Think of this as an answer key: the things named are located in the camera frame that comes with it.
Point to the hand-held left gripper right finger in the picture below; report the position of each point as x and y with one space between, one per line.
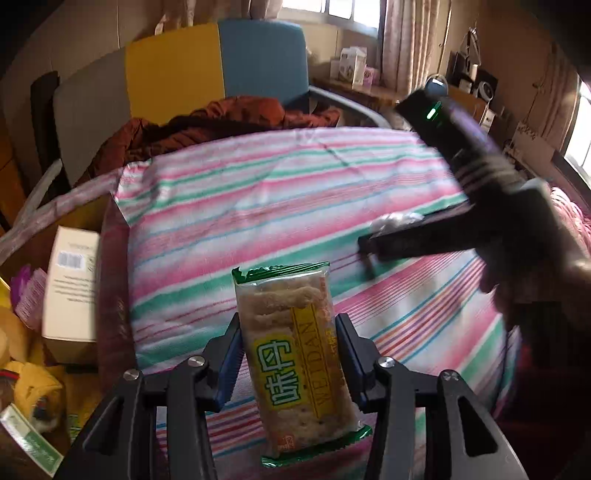
347 369

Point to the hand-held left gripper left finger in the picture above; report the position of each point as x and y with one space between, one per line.
231 369

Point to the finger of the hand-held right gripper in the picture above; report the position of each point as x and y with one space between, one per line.
429 242

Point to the white snack packet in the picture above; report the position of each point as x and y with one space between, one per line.
397 221

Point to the green yellow cracker packet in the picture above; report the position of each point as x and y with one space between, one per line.
291 350

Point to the gold box with maroon sides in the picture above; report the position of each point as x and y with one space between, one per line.
115 300

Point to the beige barcode carton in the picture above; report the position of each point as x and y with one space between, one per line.
71 295

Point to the purple snack packet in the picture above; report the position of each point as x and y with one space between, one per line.
30 295

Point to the green white packet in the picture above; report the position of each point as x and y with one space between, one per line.
27 438

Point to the person's right hand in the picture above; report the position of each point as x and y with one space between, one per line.
545 267

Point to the cardboard box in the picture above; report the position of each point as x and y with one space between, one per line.
531 143

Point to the wooden side shelf with boxes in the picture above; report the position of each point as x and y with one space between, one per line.
364 94

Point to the small pink carton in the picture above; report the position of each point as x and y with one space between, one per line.
371 76

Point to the pink patterned curtain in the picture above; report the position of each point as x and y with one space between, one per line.
184 14
411 41

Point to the striped bed sheet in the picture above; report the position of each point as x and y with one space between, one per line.
277 194

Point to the white carton on desk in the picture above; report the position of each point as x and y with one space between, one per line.
352 67

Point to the dark red clothing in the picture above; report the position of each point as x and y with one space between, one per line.
549 406

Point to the bright window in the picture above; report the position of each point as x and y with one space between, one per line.
341 11

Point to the red-brown jacket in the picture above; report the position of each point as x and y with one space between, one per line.
207 124

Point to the wooden wardrobe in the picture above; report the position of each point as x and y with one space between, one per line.
9 175

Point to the grey yellow blue chair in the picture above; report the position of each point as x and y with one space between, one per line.
184 69

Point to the black rolled mat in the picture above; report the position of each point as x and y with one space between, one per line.
44 124

